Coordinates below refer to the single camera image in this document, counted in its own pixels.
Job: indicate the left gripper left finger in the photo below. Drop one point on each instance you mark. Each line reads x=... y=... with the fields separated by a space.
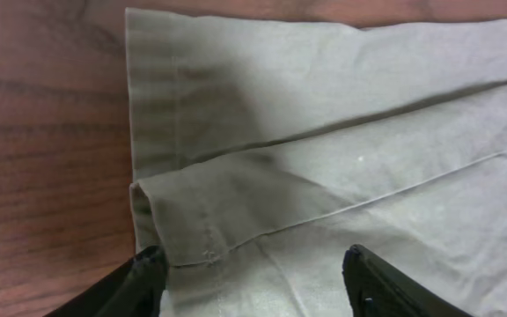
x=134 y=289

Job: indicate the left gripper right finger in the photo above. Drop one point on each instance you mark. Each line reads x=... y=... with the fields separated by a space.
x=377 y=289

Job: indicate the khaki green shorts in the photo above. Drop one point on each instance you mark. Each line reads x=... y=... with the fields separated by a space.
x=262 y=150

